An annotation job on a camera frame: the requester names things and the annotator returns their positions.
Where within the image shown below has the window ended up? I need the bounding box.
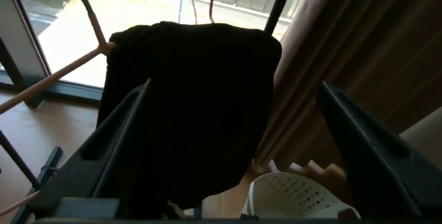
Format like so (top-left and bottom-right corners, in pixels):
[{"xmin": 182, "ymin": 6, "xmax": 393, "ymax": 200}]
[{"xmin": 0, "ymin": 0, "xmax": 314, "ymax": 102}]

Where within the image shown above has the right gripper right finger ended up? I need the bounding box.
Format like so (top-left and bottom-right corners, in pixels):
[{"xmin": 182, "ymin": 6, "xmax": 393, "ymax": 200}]
[{"xmin": 316, "ymin": 80, "xmax": 442, "ymax": 218}]

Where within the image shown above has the black garment with white cords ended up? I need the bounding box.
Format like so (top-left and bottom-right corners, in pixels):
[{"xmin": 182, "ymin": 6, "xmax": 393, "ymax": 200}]
[{"xmin": 95, "ymin": 20, "xmax": 283, "ymax": 221}]

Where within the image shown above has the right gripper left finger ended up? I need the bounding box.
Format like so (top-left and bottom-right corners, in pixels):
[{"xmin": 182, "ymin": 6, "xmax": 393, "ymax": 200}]
[{"xmin": 32, "ymin": 77, "xmax": 153, "ymax": 218}]

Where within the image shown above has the white laundry basket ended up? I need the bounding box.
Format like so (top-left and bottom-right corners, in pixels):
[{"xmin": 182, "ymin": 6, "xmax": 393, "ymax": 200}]
[{"xmin": 240, "ymin": 171, "xmax": 363, "ymax": 221}]

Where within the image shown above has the brown curtain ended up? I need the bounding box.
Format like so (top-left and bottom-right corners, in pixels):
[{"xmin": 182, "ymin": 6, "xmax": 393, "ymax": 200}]
[{"xmin": 254, "ymin": 0, "xmax": 442, "ymax": 183}]

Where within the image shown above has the black clothes rack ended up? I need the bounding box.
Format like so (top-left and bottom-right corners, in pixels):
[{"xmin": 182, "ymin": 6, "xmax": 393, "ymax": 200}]
[{"xmin": 0, "ymin": 0, "xmax": 298, "ymax": 224}]

